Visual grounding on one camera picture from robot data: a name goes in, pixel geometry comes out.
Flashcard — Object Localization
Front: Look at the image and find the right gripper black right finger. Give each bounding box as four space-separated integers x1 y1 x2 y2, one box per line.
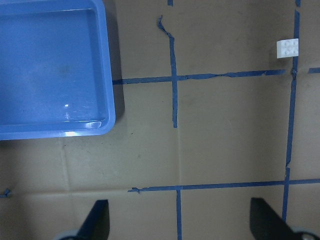
250 197 295 240

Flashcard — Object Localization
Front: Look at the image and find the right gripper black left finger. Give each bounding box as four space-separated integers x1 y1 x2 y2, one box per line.
76 199 110 240

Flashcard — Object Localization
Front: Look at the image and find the white toy building block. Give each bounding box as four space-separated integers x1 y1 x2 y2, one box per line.
276 38 299 59

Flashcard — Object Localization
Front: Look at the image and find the blue plastic tray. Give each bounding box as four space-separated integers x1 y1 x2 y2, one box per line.
0 0 116 140

